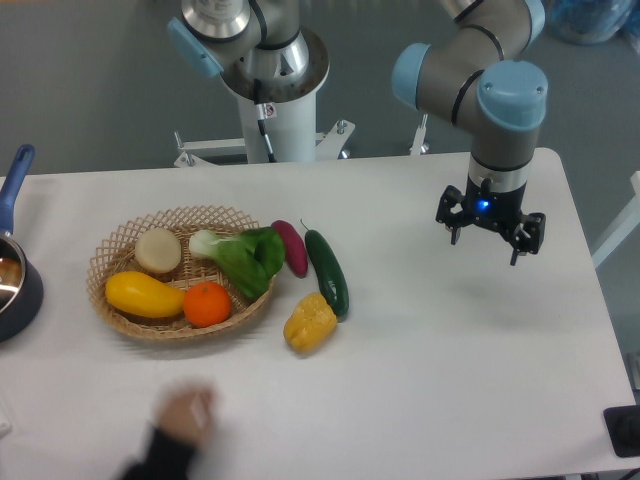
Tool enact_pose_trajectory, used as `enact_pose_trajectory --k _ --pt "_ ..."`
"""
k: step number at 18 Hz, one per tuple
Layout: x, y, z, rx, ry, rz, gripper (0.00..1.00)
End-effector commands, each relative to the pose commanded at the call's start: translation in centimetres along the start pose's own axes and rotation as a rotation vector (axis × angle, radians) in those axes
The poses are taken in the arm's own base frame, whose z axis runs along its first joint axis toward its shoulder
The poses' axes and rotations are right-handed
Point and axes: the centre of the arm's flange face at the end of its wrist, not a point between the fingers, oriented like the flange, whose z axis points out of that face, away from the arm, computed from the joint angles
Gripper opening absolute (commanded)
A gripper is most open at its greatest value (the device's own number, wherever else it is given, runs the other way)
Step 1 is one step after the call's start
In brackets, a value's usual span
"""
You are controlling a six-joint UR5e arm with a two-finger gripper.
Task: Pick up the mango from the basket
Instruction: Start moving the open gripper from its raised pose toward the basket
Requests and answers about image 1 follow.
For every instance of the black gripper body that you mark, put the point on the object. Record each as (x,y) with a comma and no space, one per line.
(486,207)

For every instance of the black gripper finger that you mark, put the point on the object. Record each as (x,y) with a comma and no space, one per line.
(451,212)
(528,236)

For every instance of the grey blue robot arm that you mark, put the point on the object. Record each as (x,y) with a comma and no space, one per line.
(477,82)

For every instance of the black sleeved forearm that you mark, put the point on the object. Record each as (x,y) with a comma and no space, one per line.
(166,458)

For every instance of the woven wicker basket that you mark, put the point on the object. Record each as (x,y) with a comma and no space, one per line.
(115,254)

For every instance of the blurred human hand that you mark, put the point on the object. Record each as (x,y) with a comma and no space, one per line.
(185,414)

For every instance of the dark green cucumber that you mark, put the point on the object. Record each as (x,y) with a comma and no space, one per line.
(330,276)

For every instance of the yellow bell pepper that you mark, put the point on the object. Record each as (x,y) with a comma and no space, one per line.
(310,324)

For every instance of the blue plastic bag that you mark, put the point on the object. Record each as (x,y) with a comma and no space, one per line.
(594,22)

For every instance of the black device at edge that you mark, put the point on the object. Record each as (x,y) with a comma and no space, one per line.
(623,428)

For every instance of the green bok choy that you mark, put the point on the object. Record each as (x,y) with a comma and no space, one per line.
(249,259)

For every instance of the orange fruit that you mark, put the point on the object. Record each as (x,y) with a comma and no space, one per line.
(206,304)

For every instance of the dark blue saucepan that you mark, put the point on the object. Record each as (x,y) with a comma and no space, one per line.
(22,290)

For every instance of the white metal table bracket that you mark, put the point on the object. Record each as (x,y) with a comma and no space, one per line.
(420,146)

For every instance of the white frame at right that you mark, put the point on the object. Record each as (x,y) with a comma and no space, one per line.
(619,228)

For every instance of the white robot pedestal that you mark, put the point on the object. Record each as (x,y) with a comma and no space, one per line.
(272,132)

